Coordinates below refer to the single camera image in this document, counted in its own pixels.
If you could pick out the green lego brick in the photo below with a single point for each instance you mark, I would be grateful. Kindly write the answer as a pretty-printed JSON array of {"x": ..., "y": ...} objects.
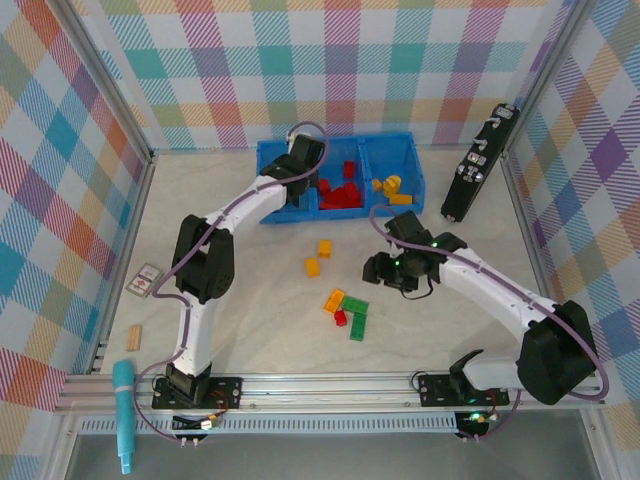
[
  {"x": 358, "y": 328},
  {"x": 355, "y": 304}
]

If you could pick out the small red lego brick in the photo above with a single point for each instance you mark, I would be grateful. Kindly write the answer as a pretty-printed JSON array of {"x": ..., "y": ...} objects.
[{"x": 340, "y": 317}]

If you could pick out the small yellow lego brick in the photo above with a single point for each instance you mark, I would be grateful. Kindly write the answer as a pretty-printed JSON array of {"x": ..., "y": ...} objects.
[{"x": 378, "y": 186}]

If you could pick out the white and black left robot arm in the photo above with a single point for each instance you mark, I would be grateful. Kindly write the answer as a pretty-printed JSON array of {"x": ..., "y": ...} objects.
[{"x": 250, "y": 205}]

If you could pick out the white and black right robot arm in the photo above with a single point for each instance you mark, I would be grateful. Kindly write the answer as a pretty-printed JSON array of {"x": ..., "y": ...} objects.
[{"x": 490, "y": 290}]

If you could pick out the blue three-compartment plastic bin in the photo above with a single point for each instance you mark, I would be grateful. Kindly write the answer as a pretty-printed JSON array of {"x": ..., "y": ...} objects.
[{"x": 390, "y": 155}]

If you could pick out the black case with metal latches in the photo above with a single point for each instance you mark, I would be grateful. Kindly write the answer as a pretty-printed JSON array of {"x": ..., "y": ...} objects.
[{"x": 492, "y": 145}]

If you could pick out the small printed card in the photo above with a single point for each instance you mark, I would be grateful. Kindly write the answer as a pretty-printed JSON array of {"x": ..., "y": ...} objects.
[{"x": 144, "y": 280}]

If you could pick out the small wooden block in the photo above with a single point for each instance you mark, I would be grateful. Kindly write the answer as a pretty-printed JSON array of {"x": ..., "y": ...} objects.
[{"x": 134, "y": 339}]

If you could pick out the teal cylindrical tool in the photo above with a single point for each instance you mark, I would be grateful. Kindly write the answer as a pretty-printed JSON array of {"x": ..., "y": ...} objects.
[{"x": 124, "y": 400}]

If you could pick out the aluminium side frame rail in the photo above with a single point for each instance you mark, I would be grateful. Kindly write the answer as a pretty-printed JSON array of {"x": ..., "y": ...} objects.
[
  {"x": 134, "y": 225},
  {"x": 520, "y": 210}
]

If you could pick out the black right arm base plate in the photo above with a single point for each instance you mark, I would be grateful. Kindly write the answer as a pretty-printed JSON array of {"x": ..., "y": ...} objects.
[{"x": 435, "y": 390}]

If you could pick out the aluminium mounting rail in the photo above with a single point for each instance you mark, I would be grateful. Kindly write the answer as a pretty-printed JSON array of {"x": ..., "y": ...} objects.
[{"x": 325, "y": 390}]

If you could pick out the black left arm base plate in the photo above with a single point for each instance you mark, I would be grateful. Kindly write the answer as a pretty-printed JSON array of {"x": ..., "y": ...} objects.
[{"x": 225, "y": 392}]

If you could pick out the aluminium upright frame post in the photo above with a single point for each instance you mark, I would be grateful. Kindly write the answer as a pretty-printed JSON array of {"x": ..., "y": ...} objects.
[
  {"x": 556, "y": 50},
  {"x": 118, "y": 85}
]

